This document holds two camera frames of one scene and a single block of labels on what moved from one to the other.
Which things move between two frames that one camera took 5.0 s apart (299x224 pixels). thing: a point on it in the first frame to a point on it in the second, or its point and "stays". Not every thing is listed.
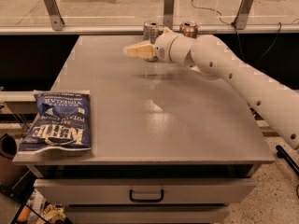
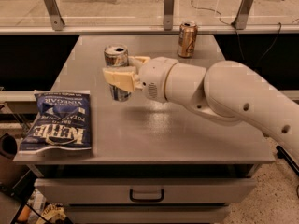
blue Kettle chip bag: x=64 y=120 stays
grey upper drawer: x=149 y=191 stays
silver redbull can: x=150 y=31 to x=117 y=56
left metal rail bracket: x=57 y=20 stays
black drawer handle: x=147 y=201 stays
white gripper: x=163 y=48 to x=154 y=77
